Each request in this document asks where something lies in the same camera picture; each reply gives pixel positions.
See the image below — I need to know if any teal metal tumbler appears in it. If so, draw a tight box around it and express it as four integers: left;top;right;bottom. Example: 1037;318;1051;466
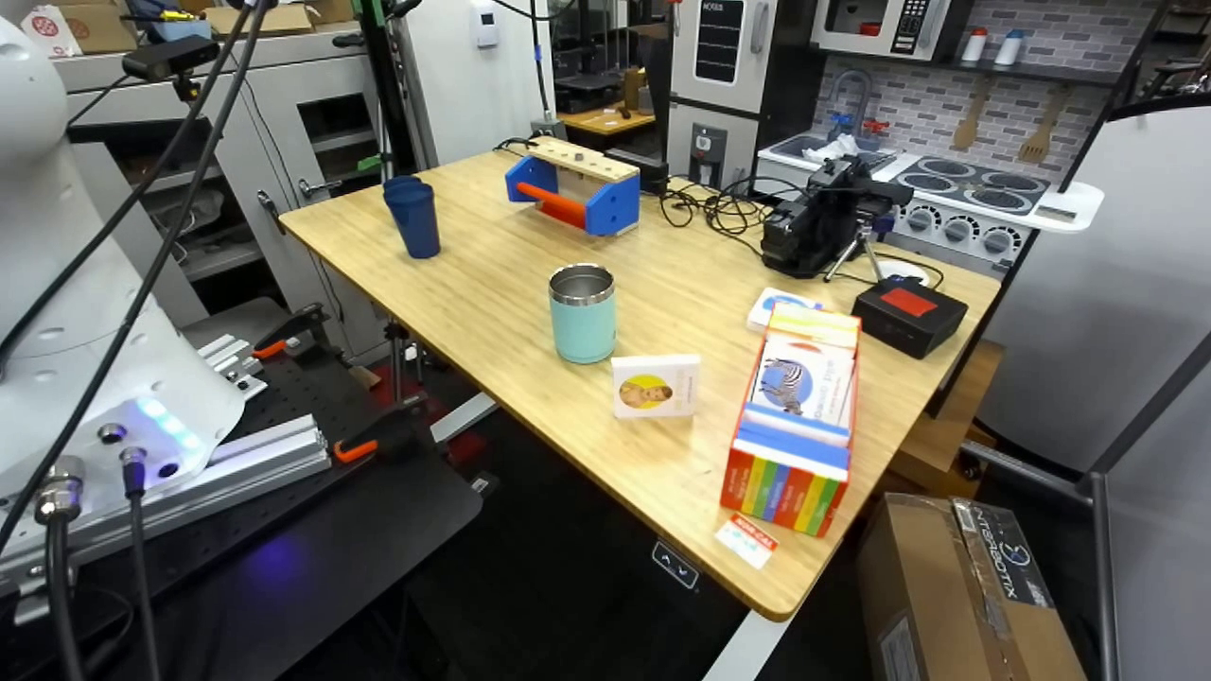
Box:
548;263;619;366

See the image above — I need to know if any orange rod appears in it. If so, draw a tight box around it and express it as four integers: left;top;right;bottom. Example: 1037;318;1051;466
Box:
516;181;588;231

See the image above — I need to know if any white card with blue print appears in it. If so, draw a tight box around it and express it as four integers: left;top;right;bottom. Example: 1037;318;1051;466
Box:
746;287;826;333

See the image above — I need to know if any wooden toy tool holder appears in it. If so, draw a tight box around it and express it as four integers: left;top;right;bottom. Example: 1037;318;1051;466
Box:
503;135;642;237

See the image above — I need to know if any black power adapter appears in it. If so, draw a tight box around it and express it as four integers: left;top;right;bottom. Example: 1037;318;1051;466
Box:
604;147;672;197

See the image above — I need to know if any row of small books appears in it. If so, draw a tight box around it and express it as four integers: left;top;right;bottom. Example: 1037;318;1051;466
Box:
736;305;861;469

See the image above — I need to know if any wooden table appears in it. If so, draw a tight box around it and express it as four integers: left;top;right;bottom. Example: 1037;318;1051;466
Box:
556;100;658;139

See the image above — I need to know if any black device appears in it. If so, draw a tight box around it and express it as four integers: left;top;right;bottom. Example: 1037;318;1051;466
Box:
761;156;864;280

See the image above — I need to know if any stack of blue plastic cups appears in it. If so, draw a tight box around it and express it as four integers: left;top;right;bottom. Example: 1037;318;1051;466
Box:
382;175;443;260

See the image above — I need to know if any rainbow coloured book box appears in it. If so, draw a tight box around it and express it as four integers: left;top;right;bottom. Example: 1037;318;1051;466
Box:
720;302;863;539

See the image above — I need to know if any red and white sticker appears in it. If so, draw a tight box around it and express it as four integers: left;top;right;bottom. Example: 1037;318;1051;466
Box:
713;513;780;571

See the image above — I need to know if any black and orange clamp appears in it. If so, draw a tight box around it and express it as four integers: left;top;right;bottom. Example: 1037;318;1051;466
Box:
250;302;334;366
332;405;429;465

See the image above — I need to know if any toy kitchen sink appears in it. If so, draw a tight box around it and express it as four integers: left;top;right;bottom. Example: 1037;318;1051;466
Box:
768;132;898;175

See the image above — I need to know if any black box with red top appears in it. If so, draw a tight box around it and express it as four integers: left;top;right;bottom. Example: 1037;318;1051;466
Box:
851;276;970;361

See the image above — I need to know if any toy fridge door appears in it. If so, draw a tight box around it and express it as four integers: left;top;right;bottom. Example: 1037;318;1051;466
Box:
668;0;779;116

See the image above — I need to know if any toy kitchen tap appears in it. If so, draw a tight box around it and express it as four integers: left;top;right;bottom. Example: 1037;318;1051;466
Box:
827;67;890;143

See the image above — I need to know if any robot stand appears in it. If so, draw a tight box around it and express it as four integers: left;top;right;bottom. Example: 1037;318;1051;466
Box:
0;301;485;681

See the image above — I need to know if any grey metal cabinet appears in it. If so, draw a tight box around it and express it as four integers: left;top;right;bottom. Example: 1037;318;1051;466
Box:
55;26;422;365

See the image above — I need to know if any toy kitchen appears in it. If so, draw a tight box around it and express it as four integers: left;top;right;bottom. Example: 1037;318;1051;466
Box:
666;0;1107;283

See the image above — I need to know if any toy microwave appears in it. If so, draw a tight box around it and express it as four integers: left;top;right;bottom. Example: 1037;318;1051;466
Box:
810;0;954;63

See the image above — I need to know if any cardboard box with black tape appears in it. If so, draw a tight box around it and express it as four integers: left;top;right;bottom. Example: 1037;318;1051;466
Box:
855;492;1091;681

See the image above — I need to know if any wooden slotted spatula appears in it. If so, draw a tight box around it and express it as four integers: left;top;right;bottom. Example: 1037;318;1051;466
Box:
1016;85;1072;165

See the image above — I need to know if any grey partition panel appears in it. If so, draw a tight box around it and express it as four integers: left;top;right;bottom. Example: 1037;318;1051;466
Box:
976;93;1211;477

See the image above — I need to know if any row of cardboard boxes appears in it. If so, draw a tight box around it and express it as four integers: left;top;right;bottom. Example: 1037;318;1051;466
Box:
19;0;359;60

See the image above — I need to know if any tangle of black cables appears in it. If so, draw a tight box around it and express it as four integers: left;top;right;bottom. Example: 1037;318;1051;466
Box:
658;174;779;258

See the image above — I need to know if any camera on tripod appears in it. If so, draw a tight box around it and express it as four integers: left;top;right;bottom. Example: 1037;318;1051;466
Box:
821;180;916;285

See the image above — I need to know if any black cable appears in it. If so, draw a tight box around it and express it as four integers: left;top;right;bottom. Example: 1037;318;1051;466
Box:
34;456;88;681
119;446;164;681

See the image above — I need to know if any camera on mount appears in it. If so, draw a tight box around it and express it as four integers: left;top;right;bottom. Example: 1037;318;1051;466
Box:
121;35;222;103

